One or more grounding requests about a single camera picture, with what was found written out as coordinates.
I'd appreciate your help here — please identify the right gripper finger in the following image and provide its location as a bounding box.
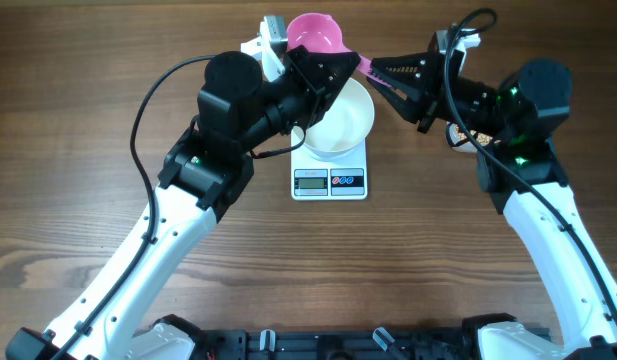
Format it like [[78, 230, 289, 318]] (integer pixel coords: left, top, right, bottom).
[[366, 75, 426, 124], [371, 52, 436, 87]]

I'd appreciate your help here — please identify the pink plastic scoop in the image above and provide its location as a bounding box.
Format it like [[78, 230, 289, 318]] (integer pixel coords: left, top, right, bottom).
[[287, 13, 392, 89]]

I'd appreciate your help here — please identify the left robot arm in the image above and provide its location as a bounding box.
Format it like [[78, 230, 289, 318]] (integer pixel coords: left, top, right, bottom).
[[5, 47, 360, 359]]

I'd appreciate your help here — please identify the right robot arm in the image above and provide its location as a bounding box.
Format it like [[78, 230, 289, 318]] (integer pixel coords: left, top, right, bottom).
[[368, 41, 617, 359]]

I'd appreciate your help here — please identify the white bowl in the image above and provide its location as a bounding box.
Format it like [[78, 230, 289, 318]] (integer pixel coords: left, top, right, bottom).
[[298, 79, 375, 159]]

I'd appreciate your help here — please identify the white digital kitchen scale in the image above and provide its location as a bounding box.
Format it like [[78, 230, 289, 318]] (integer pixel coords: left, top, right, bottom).
[[290, 141, 369, 201]]

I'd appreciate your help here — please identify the clear plastic container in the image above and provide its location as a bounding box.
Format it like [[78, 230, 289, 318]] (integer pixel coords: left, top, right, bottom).
[[445, 122, 492, 154]]

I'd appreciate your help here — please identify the pile of soybeans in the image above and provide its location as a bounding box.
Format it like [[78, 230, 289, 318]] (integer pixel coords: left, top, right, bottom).
[[454, 129, 493, 147]]

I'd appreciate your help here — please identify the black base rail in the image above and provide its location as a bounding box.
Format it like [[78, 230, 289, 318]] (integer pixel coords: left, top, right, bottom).
[[132, 313, 554, 360]]

